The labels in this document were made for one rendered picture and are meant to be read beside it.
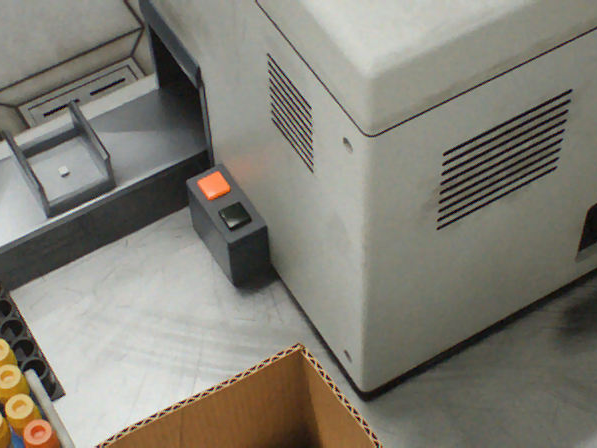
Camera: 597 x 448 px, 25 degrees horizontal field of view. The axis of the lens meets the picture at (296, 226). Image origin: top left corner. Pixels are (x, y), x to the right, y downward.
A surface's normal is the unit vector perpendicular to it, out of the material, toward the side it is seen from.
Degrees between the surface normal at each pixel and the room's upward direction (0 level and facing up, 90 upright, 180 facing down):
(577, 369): 0
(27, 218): 0
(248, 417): 89
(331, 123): 90
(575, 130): 90
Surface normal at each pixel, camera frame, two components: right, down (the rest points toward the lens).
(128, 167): -0.04, -0.58
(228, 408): 0.52, 0.62
